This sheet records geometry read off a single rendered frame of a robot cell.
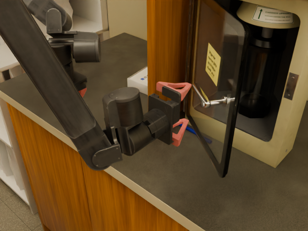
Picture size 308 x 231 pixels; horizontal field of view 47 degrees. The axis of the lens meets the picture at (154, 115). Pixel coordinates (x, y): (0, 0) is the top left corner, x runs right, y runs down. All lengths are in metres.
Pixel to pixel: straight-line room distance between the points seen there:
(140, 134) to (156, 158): 0.35
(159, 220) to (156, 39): 0.51
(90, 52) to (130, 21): 0.99
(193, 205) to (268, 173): 0.24
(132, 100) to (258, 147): 0.50
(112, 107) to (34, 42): 0.18
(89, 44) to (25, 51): 0.29
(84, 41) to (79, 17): 1.26
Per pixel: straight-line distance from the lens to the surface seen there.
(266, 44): 0.99
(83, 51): 0.86
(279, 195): 0.99
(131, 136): 0.67
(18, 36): 0.58
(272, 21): 0.91
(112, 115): 0.66
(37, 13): 0.89
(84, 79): 0.93
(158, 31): 0.99
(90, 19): 2.06
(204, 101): 0.79
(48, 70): 0.60
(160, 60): 1.03
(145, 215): 1.09
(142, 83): 1.30
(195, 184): 0.97
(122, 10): 1.85
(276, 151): 1.02
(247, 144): 1.06
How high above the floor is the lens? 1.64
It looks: 36 degrees down
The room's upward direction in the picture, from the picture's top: straight up
